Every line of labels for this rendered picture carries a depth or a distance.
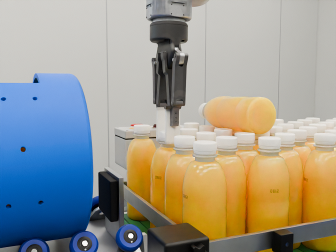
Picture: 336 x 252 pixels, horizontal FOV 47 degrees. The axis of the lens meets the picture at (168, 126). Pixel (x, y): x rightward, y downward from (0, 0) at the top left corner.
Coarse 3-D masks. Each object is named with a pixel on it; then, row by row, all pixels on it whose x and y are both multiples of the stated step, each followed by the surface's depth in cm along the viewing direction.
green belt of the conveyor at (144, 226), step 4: (124, 216) 94; (124, 220) 91; (128, 220) 91; (132, 220) 91; (136, 220) 91; (148, 220) 91; (136, 224) 88; (140, 224) 88; (144, 224) 88; (148, 224) 88; (140, 228) 86; (144, 228) 86; (148, 228) 86; (300, 244) 77; (296, 248) 75; (300, 248) 75; (304, 248) 75; (308, 248) 75
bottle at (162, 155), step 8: (168, 144) 77; (160, 152) 76; (168, 152) 76; (152, 160) 78; (160, 160) 76; (152, 168) 77; (160, 168) 76; (152, 176) 77; (160, 176) 76; (152, 184) 77; (160, 184) 76; (152, 192) 77; (160, 192) 76; (152, 200) 77; (160, 200) 76; (160, 208) 76; (152, 224) 78
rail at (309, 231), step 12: (276, 228) 64; (288, 228) 64; (300, 228) 65; (312, 228) 67; (324, 228) 68; (216, 240) 59; (228, 240) 60; (240, 240) 61; (252, 240) 62; (264, 240) 63; (300, 240) 66
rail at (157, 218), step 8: (128, 192) 88; (128, 200) 88; (136, 200) 83; (144, 200) 80; (136, 208) 83; (144, 208) 78; (152, 208) 74; (144, 216) 79; (152, 216) 74; (160, 216) 71; (160, 224) 71; (168, 224) 67
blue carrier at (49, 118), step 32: (0, 96) 55; (32, 96) 57; (64, 96) 59; (0, 128) 53; (32, 128) 54; (64, 128) 56; (0, 160) 52; (32, 160) 53; (64, 160) 55; (0, 192) 52; (32, 192) 54; (64, 192) 56; (0, 224) 54; (32, 224) 56; (64, 224) 59
